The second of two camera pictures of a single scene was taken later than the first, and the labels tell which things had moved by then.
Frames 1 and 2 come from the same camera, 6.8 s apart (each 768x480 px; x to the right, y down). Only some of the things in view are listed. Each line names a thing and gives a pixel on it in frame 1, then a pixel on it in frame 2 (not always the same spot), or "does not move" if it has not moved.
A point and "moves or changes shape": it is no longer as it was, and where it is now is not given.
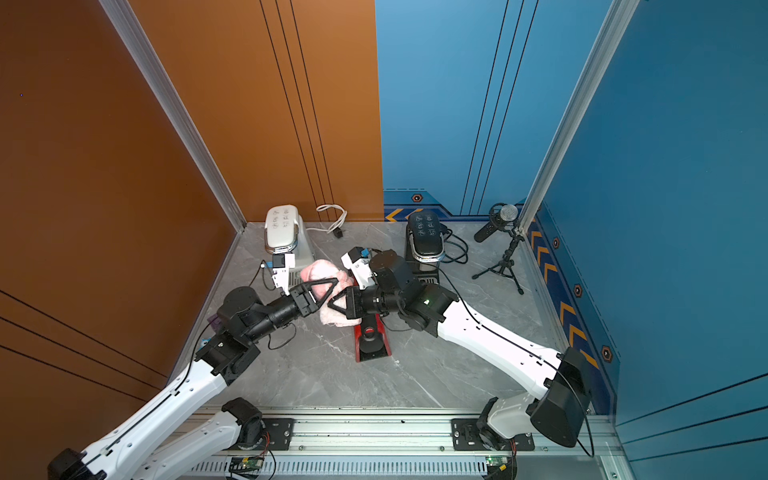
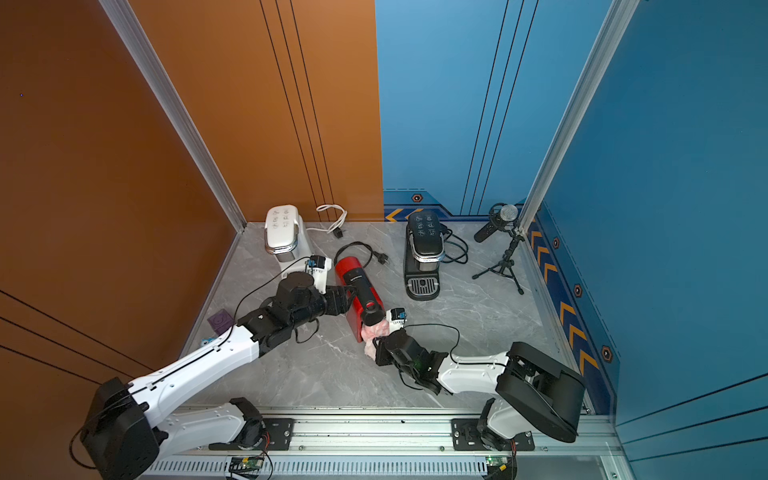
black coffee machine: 425,240 does not move
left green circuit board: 246,463 does not move
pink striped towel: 323,270 moves or changes shape
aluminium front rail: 405,446 does not move
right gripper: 354,302 → 381,344
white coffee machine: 286,232 does not move
